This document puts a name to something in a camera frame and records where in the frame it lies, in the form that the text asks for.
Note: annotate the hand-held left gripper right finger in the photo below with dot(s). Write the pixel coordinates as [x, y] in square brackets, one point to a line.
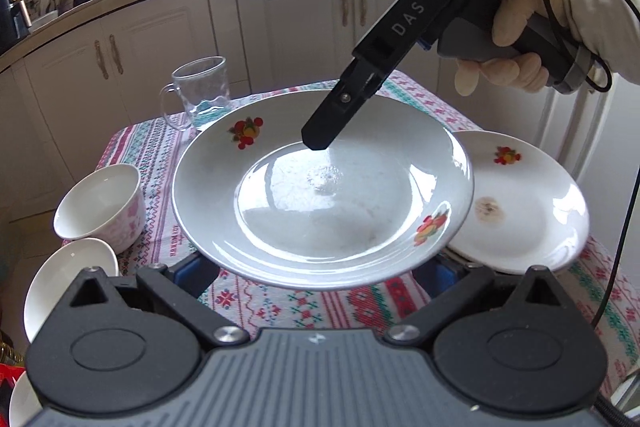
[435, 279]

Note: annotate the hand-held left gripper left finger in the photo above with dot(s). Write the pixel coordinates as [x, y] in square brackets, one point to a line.
[192, 274]

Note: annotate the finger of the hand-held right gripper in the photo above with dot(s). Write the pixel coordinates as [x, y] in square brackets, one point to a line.
[330, 117]

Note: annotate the white plate with fruit print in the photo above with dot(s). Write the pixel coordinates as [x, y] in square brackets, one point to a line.
[300, 217]

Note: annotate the white bowl with pink flowers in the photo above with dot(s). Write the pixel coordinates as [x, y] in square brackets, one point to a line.
[95, 202]
[22, 402]
[65, 282]

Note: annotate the white stained plate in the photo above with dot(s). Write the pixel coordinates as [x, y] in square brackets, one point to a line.
[530, 187]

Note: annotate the person's right hand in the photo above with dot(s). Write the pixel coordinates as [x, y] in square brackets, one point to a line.
[590, 17]

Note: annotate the patterned red green tablecloth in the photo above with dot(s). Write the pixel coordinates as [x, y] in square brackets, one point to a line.
[280, 307]

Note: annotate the clear glass mug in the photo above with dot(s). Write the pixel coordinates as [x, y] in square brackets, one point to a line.
[205, 87]

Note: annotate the red plastic bag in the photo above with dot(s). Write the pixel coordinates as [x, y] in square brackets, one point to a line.
[7, 369]

